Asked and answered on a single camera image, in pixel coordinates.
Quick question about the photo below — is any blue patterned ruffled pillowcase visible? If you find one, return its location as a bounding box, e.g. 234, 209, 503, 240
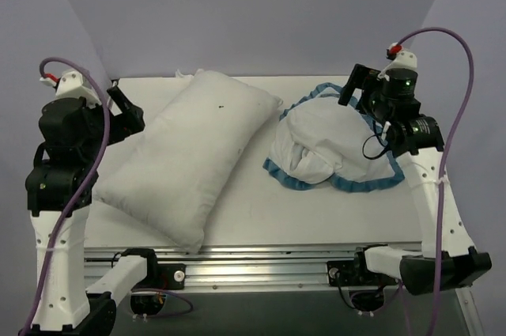
263, 83, 405, 193

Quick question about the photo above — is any white pillow insert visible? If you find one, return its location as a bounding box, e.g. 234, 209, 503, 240
94, 70, 282, 254

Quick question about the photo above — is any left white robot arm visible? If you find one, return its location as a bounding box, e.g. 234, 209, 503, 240
20, 86, 160, 335

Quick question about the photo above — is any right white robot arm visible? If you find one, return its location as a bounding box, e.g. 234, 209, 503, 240
338, 64, 492, 296

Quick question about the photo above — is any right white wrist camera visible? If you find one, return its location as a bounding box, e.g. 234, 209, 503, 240
382, 43, 417, 73

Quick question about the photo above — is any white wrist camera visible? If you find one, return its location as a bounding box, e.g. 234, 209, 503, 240
40, 70, 101, 108
382, 43, 417, 73

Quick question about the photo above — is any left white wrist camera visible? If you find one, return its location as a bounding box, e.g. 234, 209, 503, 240
40, 70, 101, 108

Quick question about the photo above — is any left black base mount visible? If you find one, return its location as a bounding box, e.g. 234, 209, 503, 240
140, 263, 187, 291

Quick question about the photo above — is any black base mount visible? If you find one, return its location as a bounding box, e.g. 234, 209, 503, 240
140, 263, 187, 291
326, 260, 374, 287

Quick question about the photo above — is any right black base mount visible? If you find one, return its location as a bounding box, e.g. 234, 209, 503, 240
326, 260, 374, 287

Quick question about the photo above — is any aluminium front rail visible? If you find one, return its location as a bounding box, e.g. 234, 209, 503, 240
82, 243, 474, 296

